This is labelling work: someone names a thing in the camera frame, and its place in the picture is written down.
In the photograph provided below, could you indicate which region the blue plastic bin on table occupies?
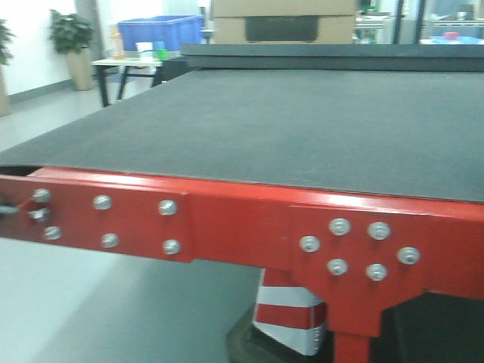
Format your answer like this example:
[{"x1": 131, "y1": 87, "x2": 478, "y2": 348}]
[{"x1": 118, "y1": 14, "x2": 203, "y2": 51}]

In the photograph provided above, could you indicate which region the red white traffic cone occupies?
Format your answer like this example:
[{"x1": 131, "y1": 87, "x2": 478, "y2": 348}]
[{"x1": 225, "y1": 268, "x2": 328, "y2": 363}]

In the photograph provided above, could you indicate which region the blue and green cup stack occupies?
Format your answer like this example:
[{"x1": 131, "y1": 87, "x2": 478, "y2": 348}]
[{"x1": 153, "y1": 41, "x2": 168, "y2": 61}]

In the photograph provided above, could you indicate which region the folding table with black legs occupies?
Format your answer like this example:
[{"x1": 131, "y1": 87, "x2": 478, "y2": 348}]
[{"x1": 91, "y1": 57, "x2": 163, "y2": 107}]

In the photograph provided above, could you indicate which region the large cardboard box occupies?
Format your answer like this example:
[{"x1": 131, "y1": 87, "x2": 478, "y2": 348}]
[{"x1": 211, "y1": 0, "x2": 359, "y2": 44}]

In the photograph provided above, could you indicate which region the white paper cup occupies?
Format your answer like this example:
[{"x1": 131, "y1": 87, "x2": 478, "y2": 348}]
[{"x1": 135, "y1": 42, "x2": 154, "y2": 61}]

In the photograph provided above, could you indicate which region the orange drink bottle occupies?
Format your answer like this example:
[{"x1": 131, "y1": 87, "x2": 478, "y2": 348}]
[{"x1": 110, "y1": 24, "x2": 125, "y2": 60}]

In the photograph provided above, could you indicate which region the black vertical pole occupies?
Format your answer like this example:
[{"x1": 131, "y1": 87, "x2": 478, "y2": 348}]
[{"x1": 392, "y1": 0, "x2": 405, "y2": 45}]

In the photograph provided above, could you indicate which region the potted green plant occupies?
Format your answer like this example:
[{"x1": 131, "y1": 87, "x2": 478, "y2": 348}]
[{"x1": 49, "y1": 9, "x2": 94, "y2": 91}]

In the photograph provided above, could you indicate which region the pink block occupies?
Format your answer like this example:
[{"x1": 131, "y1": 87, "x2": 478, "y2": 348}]
[{"x1": 443, "y1": 32, "x2": 459, "y2": 40}]

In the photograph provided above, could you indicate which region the red metal table frame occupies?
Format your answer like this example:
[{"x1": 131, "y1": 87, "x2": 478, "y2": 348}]
[{"x1": 1, "y1": 167, "x2": 483, "y2": 362}]

